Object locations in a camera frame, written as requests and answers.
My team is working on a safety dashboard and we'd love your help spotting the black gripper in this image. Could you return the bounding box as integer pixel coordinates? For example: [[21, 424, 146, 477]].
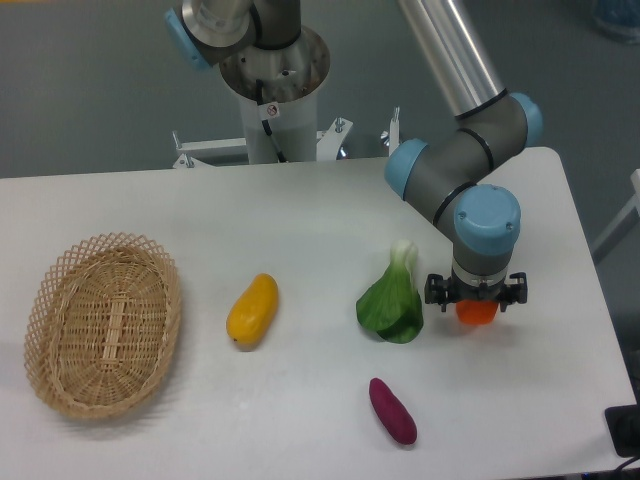
[[424, 269, 527, 313]]

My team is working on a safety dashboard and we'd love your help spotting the orange fruit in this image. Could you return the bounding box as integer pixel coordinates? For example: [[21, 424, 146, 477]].
[[455, 300, 499, 326]]

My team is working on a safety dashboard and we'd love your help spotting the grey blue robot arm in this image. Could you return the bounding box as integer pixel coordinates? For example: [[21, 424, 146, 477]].
[[164, 1, 543, 308]]

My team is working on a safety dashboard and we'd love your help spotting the green bok choy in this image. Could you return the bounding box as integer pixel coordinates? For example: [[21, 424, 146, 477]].
[[355, 240, 424, 344]]

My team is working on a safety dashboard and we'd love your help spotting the purple sweet potato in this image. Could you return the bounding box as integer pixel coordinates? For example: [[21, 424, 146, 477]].
[[368, 378, 418, 446]]

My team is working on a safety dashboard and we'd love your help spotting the black device at table edge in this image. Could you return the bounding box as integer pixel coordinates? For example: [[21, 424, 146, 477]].
[[604, 404, 639, 458]]

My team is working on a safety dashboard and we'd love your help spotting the yellow mango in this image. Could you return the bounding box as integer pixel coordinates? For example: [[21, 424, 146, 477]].
[[226, 273, 279, 347]]

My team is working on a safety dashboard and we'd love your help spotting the blue bag top right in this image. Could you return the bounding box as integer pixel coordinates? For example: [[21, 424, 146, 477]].
[[591, 0, 639, 45]]

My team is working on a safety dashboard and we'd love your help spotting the woven wicker basket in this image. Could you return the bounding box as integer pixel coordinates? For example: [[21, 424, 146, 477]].
[[24, 233, 182, 420]]

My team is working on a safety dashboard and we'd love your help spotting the white frame at right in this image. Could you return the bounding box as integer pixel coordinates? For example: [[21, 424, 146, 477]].
[[591, 169, 639, 265]]

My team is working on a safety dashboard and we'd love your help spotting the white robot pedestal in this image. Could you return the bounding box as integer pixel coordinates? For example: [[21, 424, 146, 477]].
[[172, 27, 354, 168]]

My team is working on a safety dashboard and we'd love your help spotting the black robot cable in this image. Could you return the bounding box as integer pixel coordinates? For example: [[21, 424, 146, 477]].
[[255, 79, 290, 164]]

